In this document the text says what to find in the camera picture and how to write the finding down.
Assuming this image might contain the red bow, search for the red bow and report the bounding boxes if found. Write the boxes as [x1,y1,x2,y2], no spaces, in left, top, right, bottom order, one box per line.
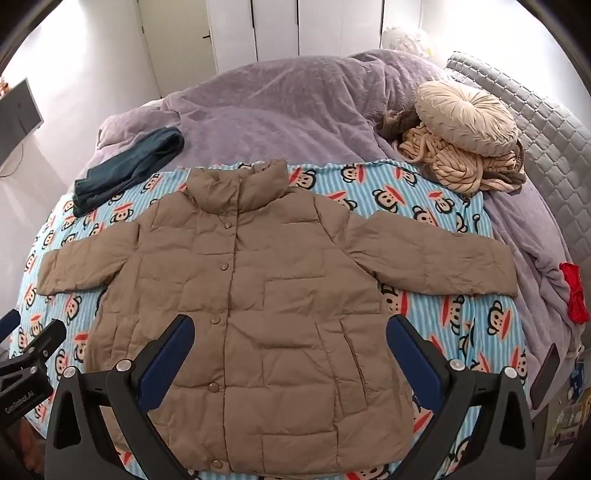
[558,261,590,324]

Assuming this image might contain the brown knit cloth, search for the brown knit cloth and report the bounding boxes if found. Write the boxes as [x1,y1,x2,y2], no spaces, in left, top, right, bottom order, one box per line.
[379,110,423,141]

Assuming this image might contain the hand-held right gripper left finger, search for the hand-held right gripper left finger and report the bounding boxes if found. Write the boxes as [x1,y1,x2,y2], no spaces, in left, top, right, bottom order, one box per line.
[44,314,195,480]

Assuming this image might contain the brown puffer jacket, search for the brown puffer jacket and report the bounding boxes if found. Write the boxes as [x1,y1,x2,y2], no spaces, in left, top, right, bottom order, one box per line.
[37,159,519,474]

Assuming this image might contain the round beige pleated cushion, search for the round beige pleated cushion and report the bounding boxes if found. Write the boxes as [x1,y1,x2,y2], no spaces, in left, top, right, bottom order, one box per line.
[414,80,518,155]

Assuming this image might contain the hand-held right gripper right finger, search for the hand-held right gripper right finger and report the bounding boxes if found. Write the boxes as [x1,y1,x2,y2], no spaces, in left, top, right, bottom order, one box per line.
[385,315,539,480]

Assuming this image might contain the striped monkey print blanket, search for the striped monkey print blanket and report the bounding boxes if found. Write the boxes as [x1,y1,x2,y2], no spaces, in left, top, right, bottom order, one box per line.
[11,159,532,480]

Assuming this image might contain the dark teal pants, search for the dark teal pants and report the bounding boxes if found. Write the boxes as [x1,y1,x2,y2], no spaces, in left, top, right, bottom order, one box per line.
[72,127,185,217]

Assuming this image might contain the flat screen monitor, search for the flat screen monitor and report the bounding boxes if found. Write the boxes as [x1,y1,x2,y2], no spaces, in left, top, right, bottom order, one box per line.
[0,78,45,164]

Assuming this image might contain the beige chunky knit throw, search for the beige chunky knit throw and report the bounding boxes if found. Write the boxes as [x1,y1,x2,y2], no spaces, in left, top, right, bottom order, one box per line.
[397,122,525,195]

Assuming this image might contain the black phone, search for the black phone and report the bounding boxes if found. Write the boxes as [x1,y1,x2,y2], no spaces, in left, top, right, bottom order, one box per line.
[529,344,561,411]

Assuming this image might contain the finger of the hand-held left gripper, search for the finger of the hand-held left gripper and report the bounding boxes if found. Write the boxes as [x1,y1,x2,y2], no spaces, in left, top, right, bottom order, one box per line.
[0,309,22,346]
[9,318,68,370]

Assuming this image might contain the grey quilted headboard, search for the grey quilted headboard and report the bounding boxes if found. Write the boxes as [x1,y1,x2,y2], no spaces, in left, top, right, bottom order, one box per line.
[444,51,591,296]

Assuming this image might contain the white wardrobe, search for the white wardrobe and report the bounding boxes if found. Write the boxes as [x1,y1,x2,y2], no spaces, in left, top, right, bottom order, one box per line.
[205,0,423,77]

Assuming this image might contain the purple fleece blanket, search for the purple fleece blanket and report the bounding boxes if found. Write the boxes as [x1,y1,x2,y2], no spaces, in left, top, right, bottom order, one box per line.
[95,48,587,384]

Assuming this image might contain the white patterned pillow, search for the white patterned pillow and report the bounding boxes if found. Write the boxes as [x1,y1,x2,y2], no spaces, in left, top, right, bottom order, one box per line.
[381,25,437,58]

